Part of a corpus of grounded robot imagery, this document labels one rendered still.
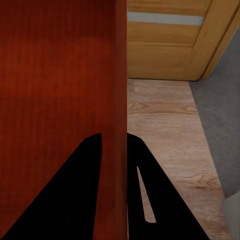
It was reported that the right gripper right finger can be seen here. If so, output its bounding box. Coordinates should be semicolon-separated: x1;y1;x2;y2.
127;133;210;240

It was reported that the storage box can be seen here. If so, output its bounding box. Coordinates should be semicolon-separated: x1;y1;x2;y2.
0;0;128;240

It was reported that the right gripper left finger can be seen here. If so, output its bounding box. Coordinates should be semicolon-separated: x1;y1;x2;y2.
1;133;102;240

